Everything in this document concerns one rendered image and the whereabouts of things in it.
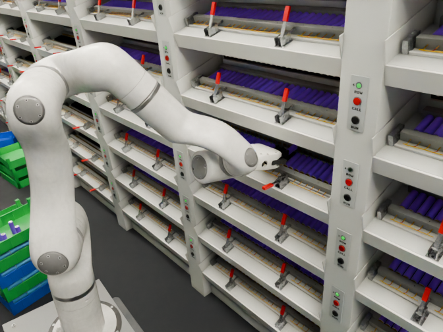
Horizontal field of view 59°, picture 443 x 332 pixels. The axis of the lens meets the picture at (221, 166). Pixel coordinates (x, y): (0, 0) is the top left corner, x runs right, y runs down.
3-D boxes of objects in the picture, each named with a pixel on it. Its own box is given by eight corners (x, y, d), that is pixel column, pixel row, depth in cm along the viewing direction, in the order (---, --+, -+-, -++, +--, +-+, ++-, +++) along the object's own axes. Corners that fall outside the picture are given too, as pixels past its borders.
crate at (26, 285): (8, 303, 172) (2, 290, 168) (-11, 283, 184) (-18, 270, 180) (69, 264, 192) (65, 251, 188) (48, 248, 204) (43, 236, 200)
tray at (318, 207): (330, 226, 104) (327, 201, 99) (190, 157, 145) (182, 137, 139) (371, 180, 113) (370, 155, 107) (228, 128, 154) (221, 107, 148)
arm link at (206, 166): (246, 142, 102) (223, 148, 109) (208, 147, 93) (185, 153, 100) (252, 174, 102) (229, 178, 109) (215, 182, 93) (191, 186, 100)
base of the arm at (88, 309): (56, 367, 110) (40, 323, 101) (49, 317, 125) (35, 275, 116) (123, 340, 117) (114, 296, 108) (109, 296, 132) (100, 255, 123)
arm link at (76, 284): (47, 305, 106) (24, 235, 94) (59, 258, 122) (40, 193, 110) (93, 298, 108) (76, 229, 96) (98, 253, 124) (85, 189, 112)
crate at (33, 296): (14, 315, 176) (8, 303, 172) (-6, 295, 188) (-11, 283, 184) (73, 276, 196) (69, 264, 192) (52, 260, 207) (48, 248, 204)
